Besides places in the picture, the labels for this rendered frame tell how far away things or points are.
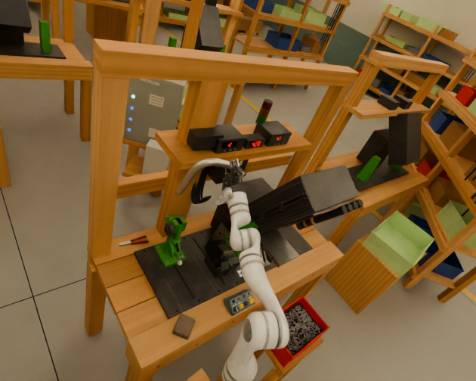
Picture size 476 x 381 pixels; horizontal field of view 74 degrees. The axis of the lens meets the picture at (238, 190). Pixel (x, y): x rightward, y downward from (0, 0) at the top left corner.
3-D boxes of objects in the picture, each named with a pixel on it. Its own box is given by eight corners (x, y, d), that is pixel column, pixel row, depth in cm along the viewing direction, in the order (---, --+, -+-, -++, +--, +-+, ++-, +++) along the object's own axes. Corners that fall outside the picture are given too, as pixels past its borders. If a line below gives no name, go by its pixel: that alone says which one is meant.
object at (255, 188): (260, 233, 211) (280, 196, 190) (224, 246, 192) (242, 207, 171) (245, 214, 220) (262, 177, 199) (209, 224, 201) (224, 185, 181)
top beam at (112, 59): (351, 87, 194) (360, 72, 189) (101, 78, 101) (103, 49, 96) (341, 79, 199) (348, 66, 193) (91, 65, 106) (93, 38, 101)
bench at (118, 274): (291, 317, 275) (342, 256, 222) (122, 429, 183) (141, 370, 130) (245, 257, 310) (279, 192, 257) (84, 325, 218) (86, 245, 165)
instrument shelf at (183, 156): (309, 149, 191) (312, 144, 188) (179, 171, 135) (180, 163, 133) (282, 126, 203) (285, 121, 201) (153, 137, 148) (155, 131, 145)
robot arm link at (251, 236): (258, 236, 112) (267, 268, 102) (233, 240, 111) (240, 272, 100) (258, 222, 107) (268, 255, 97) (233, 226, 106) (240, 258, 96)
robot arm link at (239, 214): (224, 215, 115) (248, 212, 116) (230, 255, 107) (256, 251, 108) (224, 205, 109) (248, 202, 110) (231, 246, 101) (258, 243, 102)
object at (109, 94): (287, 199, 252) (350, 87, 194) (93, 258, 160) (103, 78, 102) (280, 192, 257) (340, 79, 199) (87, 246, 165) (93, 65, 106)
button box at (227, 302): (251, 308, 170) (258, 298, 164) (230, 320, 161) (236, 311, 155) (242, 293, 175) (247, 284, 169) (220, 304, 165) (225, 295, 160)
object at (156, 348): (334, 267, 230) (344, 255, 221) (137, 382, 137) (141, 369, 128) (320, 252, 237) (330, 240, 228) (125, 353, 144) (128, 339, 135)
